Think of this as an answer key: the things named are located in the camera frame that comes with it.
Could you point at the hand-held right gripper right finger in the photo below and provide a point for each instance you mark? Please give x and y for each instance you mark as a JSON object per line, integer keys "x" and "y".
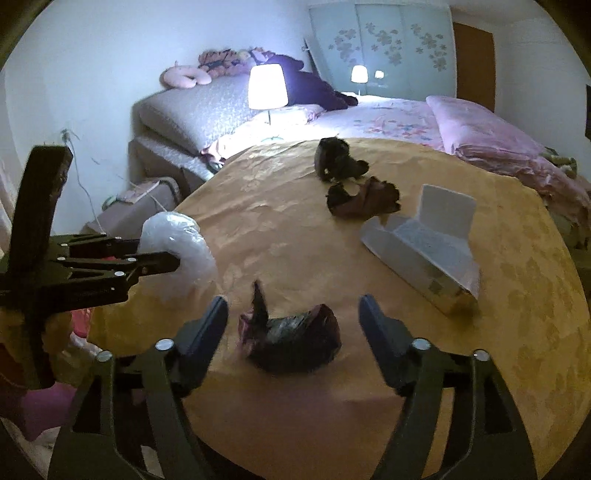
{"x": 376, "y": 332}

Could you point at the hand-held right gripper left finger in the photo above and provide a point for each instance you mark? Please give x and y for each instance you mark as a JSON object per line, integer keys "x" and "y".
{"x": 207, "y": 332}

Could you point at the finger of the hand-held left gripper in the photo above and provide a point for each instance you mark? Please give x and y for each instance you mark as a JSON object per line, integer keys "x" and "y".
{"x": 92, "y": 244}
{"x": 115, "y": 277}

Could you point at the clear bubble wrap bag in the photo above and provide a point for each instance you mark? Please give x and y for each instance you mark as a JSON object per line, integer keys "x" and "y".
{"x": 184, "y": 235}

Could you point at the dark purple wrapper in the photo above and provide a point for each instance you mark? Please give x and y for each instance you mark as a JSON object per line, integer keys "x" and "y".
{"x": 291, "y": 341}

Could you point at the small green object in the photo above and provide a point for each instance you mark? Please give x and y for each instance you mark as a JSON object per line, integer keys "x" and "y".
{"x": 111, "y": 201}

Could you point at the beige upholstered nightstand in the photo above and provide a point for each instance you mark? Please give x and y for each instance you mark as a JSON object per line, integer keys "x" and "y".
{"x": 134, "y": 212}

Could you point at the colourful book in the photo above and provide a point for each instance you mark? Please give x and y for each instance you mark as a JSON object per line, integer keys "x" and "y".
{"x": 138, "y": 193}

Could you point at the brown crumpled sock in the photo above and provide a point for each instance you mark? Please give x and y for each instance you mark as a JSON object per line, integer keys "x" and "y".
{"x": 364, "y": 198}

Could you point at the gold floral tablecloth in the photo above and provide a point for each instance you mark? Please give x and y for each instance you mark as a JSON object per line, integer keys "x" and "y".
{"x": 277, "y": 207}

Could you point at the grey patterned pillow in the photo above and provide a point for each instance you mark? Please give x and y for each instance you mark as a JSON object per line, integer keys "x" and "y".
{"x": 194, "y": 110}

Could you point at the black crumpled sock far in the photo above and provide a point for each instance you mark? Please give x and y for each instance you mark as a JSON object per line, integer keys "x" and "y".
{"x": 334, "y": 157}

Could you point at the pink neck pillow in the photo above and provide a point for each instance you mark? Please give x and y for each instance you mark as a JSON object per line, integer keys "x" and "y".
{"x": 182, "y": 77}

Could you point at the floral pink bed sheet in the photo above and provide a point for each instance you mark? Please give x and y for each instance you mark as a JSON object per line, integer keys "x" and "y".
{"x": 383, "y": 117}

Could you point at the folded pink quilt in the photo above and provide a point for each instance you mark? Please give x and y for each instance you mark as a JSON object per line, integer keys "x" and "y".
{"x": 489, "y": 134}

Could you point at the pile of plush toys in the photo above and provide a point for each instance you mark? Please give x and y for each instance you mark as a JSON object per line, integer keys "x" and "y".
{"x": 231, "y": 60}

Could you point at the white table lamp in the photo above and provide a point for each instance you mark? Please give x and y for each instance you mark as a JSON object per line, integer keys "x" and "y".
{"x": 268, "y": 87}

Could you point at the large purple plush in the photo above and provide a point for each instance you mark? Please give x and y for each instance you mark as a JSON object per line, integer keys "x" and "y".
{"x": 309, "y": 87}

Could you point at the brown wooden door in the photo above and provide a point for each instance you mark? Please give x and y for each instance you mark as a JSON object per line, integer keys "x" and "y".
{"x": 475, "y": 64}

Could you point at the floral sliding wardrobe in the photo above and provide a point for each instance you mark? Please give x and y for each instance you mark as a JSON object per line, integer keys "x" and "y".
{"x": 383, "y": 37}

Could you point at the white wall socket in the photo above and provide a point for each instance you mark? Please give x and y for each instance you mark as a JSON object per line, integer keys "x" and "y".
{"x": 67, "y": 134}

